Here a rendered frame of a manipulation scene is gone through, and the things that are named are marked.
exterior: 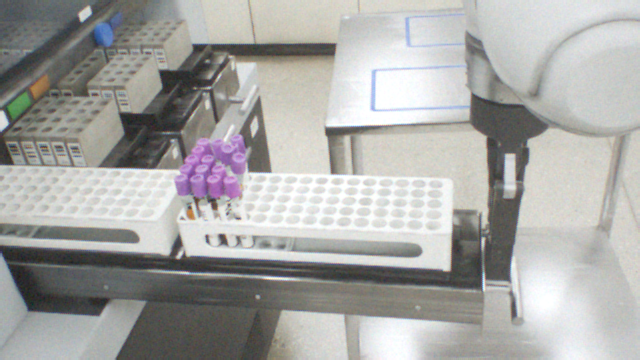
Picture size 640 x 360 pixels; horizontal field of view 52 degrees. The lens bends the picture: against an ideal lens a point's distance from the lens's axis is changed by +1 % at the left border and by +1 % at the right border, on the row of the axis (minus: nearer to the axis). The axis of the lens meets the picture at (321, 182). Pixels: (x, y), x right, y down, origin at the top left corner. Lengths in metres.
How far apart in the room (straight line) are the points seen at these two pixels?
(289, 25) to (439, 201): 2.50
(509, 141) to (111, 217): 0.43
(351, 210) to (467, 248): 0.13
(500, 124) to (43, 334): 0.57
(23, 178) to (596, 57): 0.71
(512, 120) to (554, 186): 1.67
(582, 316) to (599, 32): 1.11
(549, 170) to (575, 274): 0.87
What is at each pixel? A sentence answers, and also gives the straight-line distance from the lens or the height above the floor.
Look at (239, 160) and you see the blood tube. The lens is 0.69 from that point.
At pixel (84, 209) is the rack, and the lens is 0.80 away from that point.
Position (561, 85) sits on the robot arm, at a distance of 0.38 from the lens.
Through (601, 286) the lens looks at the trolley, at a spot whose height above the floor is 0.28.
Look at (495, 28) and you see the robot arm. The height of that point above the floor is 1.13.
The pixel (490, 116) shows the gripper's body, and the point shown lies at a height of 0.99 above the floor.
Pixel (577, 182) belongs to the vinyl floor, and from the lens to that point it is 2.31.
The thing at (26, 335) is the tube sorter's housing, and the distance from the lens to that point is 0.87.
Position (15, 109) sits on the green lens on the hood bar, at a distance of 0.79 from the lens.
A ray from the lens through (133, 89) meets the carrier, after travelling 1.06.
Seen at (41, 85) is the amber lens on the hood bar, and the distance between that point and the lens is 0.83.
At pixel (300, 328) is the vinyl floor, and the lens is 1.77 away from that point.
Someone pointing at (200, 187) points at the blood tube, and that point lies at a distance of 0.69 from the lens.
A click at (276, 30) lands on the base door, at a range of 3.19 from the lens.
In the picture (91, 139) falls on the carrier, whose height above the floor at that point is 0.86.
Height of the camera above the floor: 1.29
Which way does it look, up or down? 34 degrees down
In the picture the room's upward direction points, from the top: 6 degrees counter-clockwise
